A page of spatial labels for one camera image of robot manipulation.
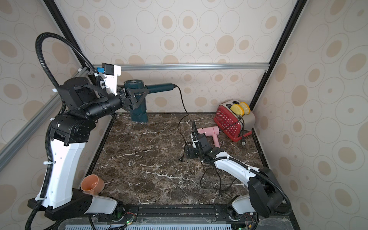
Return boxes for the red polka dot toaster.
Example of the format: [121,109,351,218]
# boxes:
[214,99,255,145]

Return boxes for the yellow toast slice front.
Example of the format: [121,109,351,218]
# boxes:
[230,104,245,117]

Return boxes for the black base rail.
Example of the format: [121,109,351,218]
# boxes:
[51,203,301,230]

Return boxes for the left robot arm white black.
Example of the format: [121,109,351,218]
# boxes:
[25,33,175,230]

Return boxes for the pink hair dryer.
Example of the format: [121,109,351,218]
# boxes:
[197,126,220,148]

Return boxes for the dark green hair dryer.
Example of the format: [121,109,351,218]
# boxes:
[124,80,177,123]

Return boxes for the black right corner post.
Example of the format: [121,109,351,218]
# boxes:
[249,0,308,110]

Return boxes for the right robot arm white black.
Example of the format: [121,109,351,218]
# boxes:
[191,121,292,220]

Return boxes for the black corner frame post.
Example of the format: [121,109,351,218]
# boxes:
[43,0,116,116]

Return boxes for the yellow toast slice back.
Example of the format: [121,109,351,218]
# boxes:
[239,102,251,115]

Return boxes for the black green dryer cord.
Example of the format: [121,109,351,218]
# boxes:
[172,85,194,163]

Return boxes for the black toaster cord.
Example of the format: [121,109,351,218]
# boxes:
[237,116,248,147]

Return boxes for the silver aluminium rail left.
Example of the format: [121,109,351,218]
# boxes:
[0,67,88,173]

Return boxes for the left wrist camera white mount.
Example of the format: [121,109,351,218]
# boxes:
[97,63,121,95]

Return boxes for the yellow toast slice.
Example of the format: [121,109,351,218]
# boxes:
[239,102,251,115]
[230,104,245,117]

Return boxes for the orange ceramic mug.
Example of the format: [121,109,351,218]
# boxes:
[81,174,105,195]

